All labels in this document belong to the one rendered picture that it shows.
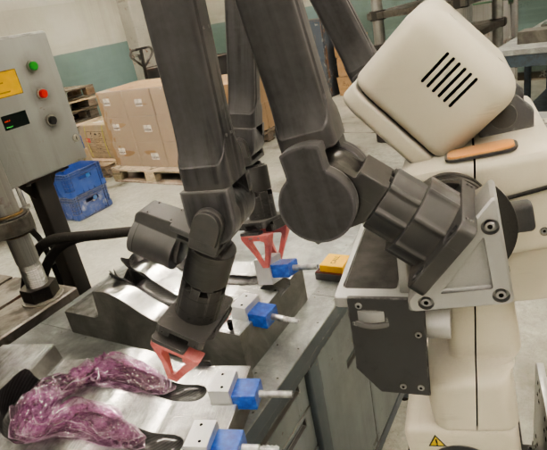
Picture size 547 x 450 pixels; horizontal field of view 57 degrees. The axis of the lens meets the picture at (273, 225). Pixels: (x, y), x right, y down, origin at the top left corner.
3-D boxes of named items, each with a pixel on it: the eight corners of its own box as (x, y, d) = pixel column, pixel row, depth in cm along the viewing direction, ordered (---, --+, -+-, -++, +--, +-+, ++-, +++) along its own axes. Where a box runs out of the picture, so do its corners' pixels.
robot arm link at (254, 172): (260, 161, 98) (269, 157, 103) (227, 166, 100) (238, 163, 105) (267, 195, 99) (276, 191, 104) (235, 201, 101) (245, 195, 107)
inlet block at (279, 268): (325, 275, 102) (320, 249, 101) (314, 284, 98) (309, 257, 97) (270, 277, 109) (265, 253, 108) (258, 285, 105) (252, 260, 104)
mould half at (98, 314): (308, 299, 115) (298, 246, 110) (248, 374, 95) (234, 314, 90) (145, 277, 140) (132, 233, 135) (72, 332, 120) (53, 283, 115)
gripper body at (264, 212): (238, 233, 101) (230, 197, 100) (264, 220, 110) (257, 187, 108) (265, 231, 98) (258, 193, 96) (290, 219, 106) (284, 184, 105)
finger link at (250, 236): (246, 271, 103) (236, 227, 101) (264, 261, 109) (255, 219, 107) (275, 270, 99) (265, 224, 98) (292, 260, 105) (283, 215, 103)
